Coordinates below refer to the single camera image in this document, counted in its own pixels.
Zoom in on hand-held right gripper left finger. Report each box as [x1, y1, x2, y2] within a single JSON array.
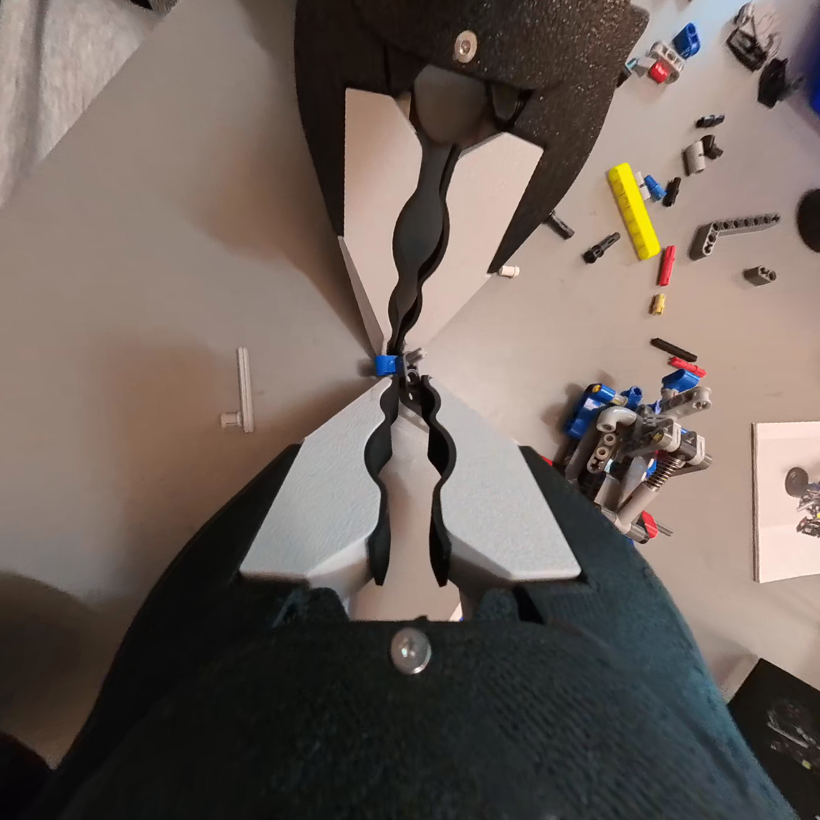
[[238, 377, 399, 587]]

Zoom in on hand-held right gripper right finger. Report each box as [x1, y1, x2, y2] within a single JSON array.
[[418, 377, 584, 588]]

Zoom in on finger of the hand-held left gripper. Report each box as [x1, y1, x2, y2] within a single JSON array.
[[337, 86, 427, 356], [398, 131, 547, 353]]

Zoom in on light grey plastic axle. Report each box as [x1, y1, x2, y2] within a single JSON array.
[[236, 348, 255, 433]]

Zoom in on black toy set box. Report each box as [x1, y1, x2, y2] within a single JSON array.
[[726, 656, 820, 820]]

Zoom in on yellow plastic beam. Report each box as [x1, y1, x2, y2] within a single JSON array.
[[606, 163, 662, 261]]

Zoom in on toy buggy chassis assembly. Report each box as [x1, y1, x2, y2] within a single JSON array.
[[550, 368, 716, 547]]

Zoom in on dark grey angled beam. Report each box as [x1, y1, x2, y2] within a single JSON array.
[[688, 213, 782, 262]]

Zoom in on white buggy picture booklet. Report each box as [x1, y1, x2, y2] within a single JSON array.
[[751, 420, 820, 584]]

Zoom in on black plastic frame piece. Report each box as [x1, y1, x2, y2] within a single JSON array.
[[726, 3, 780, 69]]

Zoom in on black plastic bracket piece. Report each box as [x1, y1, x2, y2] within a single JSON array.
[[757, 58, 803, 109]]

